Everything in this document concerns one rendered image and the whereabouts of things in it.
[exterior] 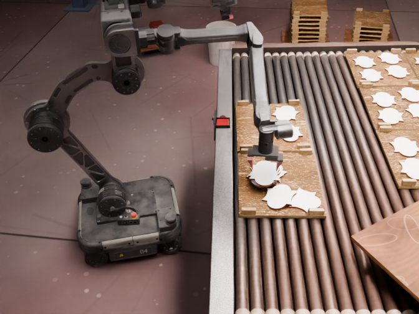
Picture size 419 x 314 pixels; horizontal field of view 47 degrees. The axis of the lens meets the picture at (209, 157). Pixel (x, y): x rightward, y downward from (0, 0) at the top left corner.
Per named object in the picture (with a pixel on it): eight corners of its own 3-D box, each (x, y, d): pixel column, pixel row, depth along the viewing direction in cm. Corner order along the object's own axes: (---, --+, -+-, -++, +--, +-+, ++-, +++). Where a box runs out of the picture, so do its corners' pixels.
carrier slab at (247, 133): (237, 153, 227) (237, 151, 226) (235, 106, 259) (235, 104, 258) (312, 152, 226) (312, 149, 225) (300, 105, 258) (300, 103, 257)
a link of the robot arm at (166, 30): (255, 33, 217) (259, 17, 209) (261, 57, 211) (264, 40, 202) (156, 40, 213) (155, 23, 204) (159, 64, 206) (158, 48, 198)
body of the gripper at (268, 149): (278, 159, 188) (279, 144, 183) (252, 158, 189) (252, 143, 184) (278, 149, 193) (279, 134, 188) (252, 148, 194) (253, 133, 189)
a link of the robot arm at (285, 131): (255, 121, 193) (257, 109, 186) (282, 118, 194) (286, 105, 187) (262, 146, 187) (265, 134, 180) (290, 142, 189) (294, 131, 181)
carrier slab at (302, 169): (238, 217, 194) (238, 215, 193) (238, 154, 226) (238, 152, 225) (326, 218, 192) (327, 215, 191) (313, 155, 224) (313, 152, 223)
